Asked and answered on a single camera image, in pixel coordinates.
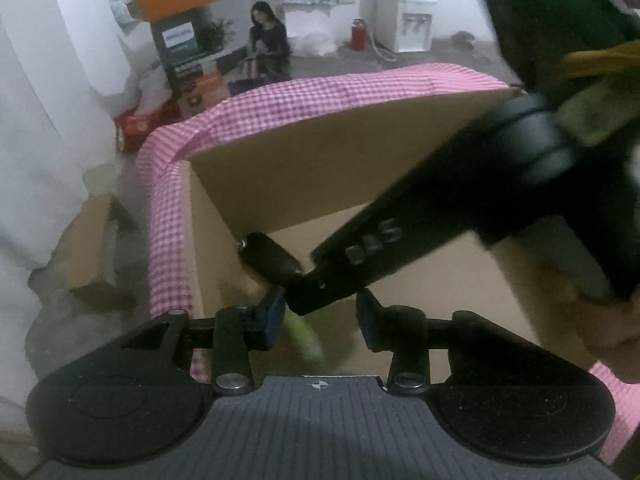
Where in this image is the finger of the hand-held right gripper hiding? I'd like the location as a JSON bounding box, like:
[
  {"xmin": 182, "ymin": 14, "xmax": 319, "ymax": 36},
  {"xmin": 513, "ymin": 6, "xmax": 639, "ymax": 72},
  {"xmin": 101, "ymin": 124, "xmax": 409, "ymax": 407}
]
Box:
[
  {"xmin": 284, "ymin": 266, "xmax": 369, "ymax": 317},
  {"xmin": 238, "ymin": 231, "xmax": 304, "ymax": 289}
]

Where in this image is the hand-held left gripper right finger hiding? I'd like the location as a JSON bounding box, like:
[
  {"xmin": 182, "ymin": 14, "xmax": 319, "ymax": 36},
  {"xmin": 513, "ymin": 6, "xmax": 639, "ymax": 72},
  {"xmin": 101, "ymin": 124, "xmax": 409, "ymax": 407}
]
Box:
[{"xmin": 356, "ymin": 287, "xmax": 506, "ymax": 396}]

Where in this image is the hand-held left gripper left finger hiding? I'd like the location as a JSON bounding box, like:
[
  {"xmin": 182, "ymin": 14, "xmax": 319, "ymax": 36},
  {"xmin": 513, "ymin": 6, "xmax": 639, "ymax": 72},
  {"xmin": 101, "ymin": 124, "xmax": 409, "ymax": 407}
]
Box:
[{"xmin": 121, "ymin": 285, "xmax": 287, "ymax": 396}]

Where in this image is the light green object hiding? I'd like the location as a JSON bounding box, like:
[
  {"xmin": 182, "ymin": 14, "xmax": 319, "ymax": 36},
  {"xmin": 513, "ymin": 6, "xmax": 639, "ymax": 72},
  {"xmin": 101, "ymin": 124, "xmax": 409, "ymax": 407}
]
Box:
[{"xmin": 284, "ymin": 309, "xmax": 327, "ymax": 363}]

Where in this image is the large brown cardboard box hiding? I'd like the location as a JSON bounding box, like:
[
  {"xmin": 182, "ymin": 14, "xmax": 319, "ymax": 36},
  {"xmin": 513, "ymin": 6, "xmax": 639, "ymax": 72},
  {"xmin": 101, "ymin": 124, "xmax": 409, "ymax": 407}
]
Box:
[{"xmin": 182, "ymin": 87, "xmax": 603, "ymax": 378}]

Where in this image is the person's right hand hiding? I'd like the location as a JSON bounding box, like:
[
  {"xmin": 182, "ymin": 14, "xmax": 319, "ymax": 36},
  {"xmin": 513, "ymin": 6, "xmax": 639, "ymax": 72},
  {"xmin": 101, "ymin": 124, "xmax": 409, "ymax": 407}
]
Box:
[{"xmin": 559, "ymin": 284, "xmax": 640, "ymax": 384}]

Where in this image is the pink checked tablecloth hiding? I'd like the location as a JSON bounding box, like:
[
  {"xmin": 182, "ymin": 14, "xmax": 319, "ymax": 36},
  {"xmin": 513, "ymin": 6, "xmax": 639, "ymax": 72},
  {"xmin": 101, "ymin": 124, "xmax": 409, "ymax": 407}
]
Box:
[{"xmin": 135, "ymin": 62, "xmax": 640, "ymax": 467}]

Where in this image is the small brown cardboard box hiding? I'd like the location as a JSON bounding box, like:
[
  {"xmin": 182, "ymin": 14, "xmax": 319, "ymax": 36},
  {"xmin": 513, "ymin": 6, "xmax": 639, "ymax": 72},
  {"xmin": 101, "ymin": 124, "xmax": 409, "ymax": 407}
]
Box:
[{"xmin": 64, "ymin": 192, "xmax": 140, "ymax": 312}]

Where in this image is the yellow green cloth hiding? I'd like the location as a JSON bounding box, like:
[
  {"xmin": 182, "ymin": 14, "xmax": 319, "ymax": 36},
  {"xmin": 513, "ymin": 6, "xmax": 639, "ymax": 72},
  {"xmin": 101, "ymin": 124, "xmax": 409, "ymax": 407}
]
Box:
[{"xmin": 552, "ymin": 40, "xmax": 640, "ymax": 148}]

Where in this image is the red packet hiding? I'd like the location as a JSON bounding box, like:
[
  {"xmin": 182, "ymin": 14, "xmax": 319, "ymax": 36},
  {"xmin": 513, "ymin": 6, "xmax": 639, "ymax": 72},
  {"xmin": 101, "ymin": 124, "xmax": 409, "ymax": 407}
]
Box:
[{"xmin": 114, "ymin": 102, "xmax": 184, "ymax": 154}]

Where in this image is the white water dispenser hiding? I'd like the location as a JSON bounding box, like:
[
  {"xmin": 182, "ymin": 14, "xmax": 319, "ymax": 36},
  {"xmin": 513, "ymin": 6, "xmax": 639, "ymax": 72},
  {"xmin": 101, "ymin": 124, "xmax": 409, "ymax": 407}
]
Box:
[{"xmin": 359, "ymin": 0, "xmax": 435, "ymax": 54}]

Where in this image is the white plastic bag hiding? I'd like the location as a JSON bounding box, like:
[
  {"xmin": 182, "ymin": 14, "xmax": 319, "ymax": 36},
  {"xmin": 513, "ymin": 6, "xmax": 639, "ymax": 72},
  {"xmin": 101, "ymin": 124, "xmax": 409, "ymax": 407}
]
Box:
[{"xmin": 134, "ymin": 66, "xmax": 177, "ymax": 117}]

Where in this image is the printed appliance box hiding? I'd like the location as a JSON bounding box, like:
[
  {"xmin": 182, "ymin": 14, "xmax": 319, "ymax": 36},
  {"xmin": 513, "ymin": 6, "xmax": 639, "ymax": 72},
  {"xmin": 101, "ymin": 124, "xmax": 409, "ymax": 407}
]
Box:
[{"xmin": 150, "ymin": 0, "xmax": 293, "ymax": 122}]

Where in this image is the white cable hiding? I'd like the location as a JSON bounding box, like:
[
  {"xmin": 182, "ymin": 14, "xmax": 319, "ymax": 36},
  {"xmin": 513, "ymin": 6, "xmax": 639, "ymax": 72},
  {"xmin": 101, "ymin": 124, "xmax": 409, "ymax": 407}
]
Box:
[{"xmin": 367, "ymin": 29, "xmax": 399, "ymax": 62}]

